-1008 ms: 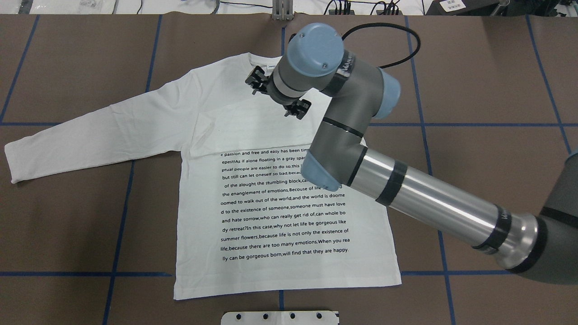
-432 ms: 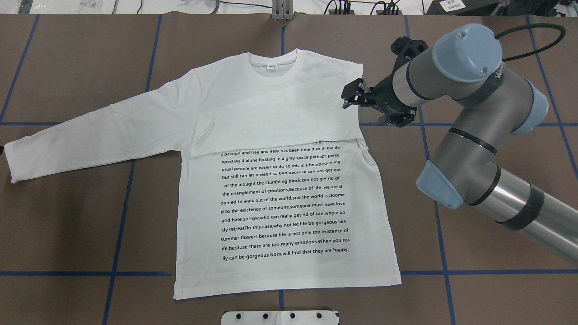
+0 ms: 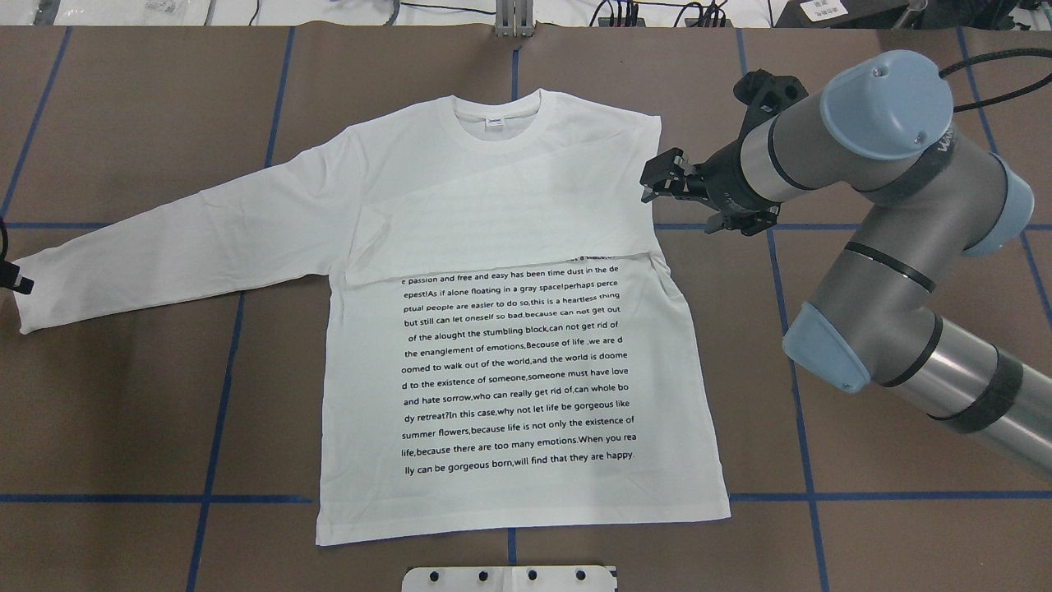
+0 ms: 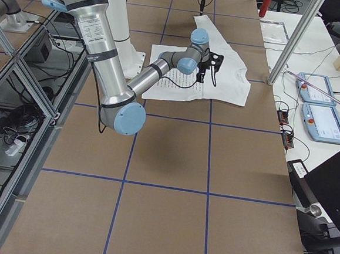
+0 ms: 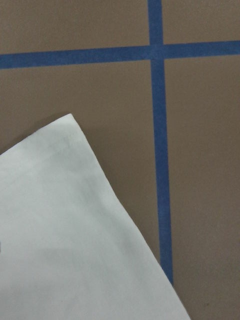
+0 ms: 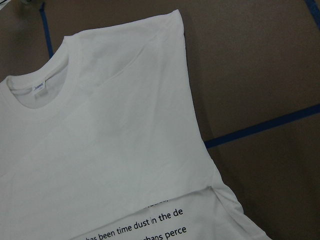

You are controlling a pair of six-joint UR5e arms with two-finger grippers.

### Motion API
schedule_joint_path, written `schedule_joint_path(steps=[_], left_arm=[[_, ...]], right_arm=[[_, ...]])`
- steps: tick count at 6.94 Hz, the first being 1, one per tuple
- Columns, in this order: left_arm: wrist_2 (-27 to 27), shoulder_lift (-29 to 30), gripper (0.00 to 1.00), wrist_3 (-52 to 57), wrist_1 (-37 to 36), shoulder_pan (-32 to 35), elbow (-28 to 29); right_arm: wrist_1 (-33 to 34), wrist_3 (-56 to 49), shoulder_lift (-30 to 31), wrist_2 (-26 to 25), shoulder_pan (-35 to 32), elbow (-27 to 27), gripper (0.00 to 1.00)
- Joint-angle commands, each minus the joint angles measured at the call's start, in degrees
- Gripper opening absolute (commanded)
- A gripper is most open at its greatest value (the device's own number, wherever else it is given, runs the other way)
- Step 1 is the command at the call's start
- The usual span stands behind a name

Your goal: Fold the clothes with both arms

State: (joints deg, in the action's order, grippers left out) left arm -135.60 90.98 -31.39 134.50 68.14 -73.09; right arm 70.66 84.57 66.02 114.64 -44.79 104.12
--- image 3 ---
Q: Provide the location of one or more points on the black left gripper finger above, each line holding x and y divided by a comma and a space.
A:
12, 279

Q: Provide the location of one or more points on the white long-sleeve printed shirt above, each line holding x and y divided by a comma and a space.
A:
505, 346

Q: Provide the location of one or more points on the aluminium frame post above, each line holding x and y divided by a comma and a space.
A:
514, 18

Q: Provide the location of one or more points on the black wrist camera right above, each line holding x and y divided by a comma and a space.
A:
765, 96

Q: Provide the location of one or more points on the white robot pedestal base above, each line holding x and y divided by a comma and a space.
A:
512, 578

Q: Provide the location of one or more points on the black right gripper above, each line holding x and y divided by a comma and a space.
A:
728, 182

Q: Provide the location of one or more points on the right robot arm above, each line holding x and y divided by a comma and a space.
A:
885, 128

